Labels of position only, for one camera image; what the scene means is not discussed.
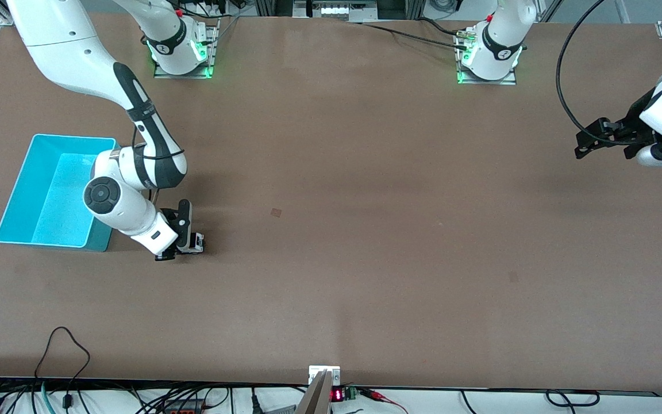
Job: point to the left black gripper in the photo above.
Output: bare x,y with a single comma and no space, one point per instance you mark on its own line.
634,123

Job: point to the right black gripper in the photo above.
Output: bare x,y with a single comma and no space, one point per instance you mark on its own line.
182,237

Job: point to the white jeep toy black roof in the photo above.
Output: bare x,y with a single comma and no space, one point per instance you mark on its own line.
196,242

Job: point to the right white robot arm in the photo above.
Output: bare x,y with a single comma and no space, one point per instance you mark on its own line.
66,52

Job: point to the cyan plastic bin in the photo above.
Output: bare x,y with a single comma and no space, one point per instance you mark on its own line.
43,195

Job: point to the red digit display module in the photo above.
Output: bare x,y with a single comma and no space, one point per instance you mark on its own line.
339,394

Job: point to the metal equipment rack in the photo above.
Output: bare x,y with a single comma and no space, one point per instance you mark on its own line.
337,10

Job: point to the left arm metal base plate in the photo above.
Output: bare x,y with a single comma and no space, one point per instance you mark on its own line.
509,80

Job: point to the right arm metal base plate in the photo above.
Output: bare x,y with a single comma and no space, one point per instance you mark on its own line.
213,63

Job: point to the grey camera mount bar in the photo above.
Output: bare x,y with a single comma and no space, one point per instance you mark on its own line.
316,397

